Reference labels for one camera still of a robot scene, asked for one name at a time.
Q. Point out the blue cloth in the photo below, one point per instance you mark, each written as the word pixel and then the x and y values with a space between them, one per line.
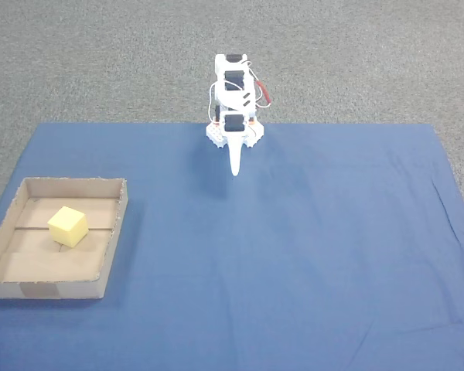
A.
pixel 294 251

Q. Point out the shallow cardboard box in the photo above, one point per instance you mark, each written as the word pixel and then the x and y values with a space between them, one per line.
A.
pixel 31 266

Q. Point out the yellow foam block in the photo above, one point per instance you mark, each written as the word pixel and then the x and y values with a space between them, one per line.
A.
pixel 67 228

